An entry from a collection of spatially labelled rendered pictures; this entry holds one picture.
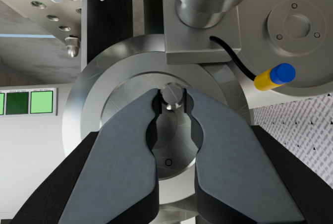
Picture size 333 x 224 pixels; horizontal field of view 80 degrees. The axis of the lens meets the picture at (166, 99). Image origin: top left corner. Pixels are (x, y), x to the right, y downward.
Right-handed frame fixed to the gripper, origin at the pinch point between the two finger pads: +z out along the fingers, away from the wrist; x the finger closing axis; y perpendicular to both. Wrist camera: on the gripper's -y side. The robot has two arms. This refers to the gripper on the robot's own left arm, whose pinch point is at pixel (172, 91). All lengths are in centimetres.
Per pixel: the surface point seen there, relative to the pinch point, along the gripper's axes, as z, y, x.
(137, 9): 227, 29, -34
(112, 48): 5.7, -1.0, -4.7
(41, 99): 30.7, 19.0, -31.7
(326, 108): 6.9, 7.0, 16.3
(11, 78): 354, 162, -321
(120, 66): 4.2, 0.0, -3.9
